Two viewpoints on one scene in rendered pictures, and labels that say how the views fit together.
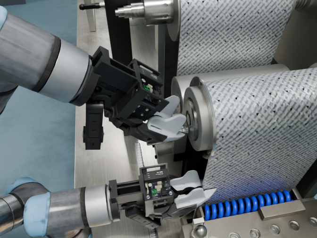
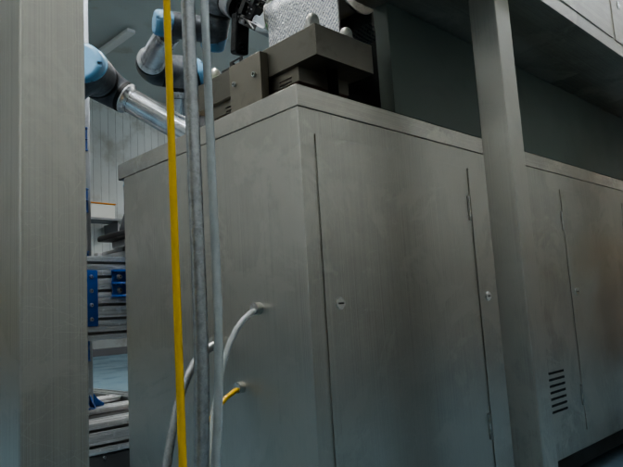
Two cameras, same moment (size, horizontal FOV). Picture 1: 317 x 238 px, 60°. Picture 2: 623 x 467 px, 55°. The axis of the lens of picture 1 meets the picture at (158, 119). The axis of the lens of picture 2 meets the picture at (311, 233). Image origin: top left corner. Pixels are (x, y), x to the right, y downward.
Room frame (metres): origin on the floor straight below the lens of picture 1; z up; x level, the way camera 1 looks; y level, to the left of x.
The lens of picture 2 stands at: (-0.45, -1.32, 0.51)
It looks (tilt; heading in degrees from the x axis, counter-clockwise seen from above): 7 degrees up; 56
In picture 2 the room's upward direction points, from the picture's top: 3 degrees counter-clockwise
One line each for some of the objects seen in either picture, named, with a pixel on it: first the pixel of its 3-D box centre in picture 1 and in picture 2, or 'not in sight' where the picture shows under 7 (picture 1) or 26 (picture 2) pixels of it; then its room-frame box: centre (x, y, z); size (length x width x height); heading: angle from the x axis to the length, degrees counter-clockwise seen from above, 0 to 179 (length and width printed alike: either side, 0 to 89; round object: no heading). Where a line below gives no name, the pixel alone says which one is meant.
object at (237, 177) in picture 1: (257, 175); (303, 51); (0.30, -0.20, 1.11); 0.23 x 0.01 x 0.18; 101
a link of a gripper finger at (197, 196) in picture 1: (196, 194); not in sight; (0.25, -0.08, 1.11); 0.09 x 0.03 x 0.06; 100
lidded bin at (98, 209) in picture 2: not in sight; (97, 211); (2.01, 8.55, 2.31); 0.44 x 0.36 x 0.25; 12
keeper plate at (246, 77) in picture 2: not in sight; (247, 86); (0.10, -0.29, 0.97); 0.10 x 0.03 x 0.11; 101
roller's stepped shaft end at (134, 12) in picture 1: (129, 11); not in sight; (0.56, 0.06, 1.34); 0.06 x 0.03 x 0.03; 101
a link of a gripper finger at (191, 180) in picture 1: (192, 179); not in sight; (0.29, -0.07, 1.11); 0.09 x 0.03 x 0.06; 102
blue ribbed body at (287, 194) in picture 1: (248, 205); not in sight; (0.27, -0.20, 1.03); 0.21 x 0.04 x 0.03; 101
